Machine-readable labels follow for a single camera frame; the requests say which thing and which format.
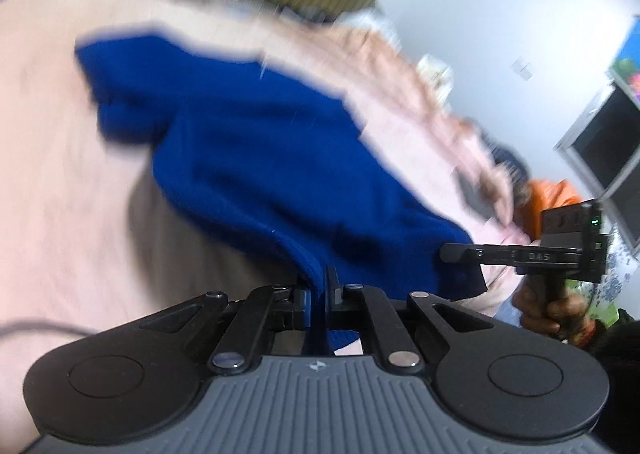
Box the blue knit sweater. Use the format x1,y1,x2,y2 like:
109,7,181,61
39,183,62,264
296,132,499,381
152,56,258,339
74,34,488,354

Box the person's right hand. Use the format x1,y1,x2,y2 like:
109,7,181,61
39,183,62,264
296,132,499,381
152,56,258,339
512,278,597,348

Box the orange garment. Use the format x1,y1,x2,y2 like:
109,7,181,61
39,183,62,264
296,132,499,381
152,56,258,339
515,179,584,240

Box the orange blanket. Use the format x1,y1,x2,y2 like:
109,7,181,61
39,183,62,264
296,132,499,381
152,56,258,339
317,26,514,226

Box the pink floral bed sheet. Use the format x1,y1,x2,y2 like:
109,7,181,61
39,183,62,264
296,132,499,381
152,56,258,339
1,0,526,453

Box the cream knitted cloth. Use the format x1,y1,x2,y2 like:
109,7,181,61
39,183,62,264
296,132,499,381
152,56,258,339
416,54,454,103

